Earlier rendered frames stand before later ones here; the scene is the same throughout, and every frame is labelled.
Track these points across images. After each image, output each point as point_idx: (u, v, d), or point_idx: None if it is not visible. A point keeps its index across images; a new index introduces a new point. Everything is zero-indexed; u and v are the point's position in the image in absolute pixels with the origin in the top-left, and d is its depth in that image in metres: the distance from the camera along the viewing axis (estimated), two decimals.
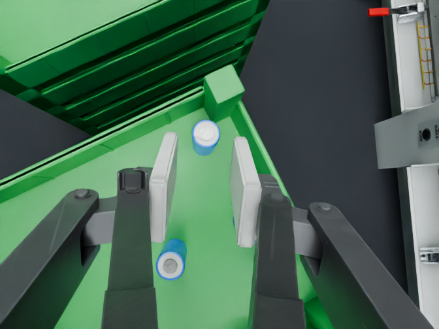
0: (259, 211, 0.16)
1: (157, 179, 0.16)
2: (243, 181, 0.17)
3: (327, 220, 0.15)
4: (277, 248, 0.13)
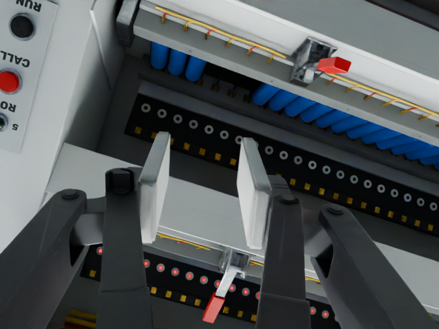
0: (270, 213, 0.16)
1: (146, 179, 0.16)
2: (253, 182, 0.17)
3: (338, 221, 0.15)
4: (285, 249, 0.13)
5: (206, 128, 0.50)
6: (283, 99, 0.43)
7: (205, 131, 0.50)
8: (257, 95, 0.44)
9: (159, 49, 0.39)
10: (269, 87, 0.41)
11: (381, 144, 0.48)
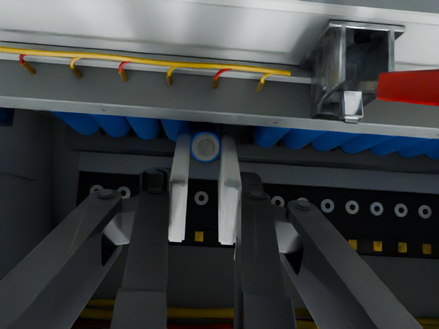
0: (239, 209, 0.17)
1: (178, 179, 0.16)
2: (224, 178, 0.17)
3: (306, 217, 0.15)
4: (260, 246, 0.13)
5: (196, 198, 0.31)
6: (306, 136, 0.24)
7: (196, 202, 0.31)
8: (260, 136, 0.26)
9: (62, 115, 0.22)
10: None
11: None
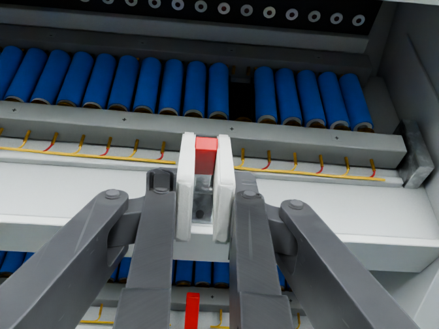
0: (232, 208, 0.17)
1: (183, 179, 0.16)
2: (218, 177, 0.17)
3: (300, 217, 0.15)
4: (255, 245, 0.13)
5: (273, 12, 0.36)
6: (198, 91, 0.33)
7: (274, 8, 0.35)
8: (227, 79, 0.35)
9: (362, 111, 0.34)
10: (224, 107, 0.33)
11: (39, 56, 0.35)
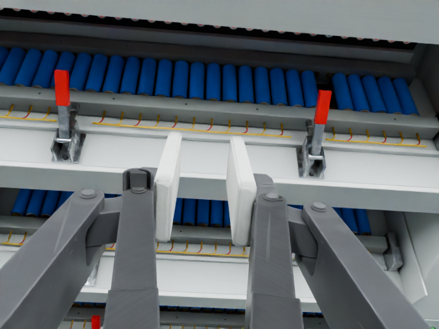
0: (254, 211, 0.16)
1: (162, 179, 0.16)
2: (238, 180, 0.17)
3: (322, 219, 0.15)
4: (273, 247, 0.13)
5: None
6: (299, 91, 0.49)
7: None
8: (315, 83, 0.50)
9: (411, 106, 0.49)
10: None
11: (185, 66, 0.50)
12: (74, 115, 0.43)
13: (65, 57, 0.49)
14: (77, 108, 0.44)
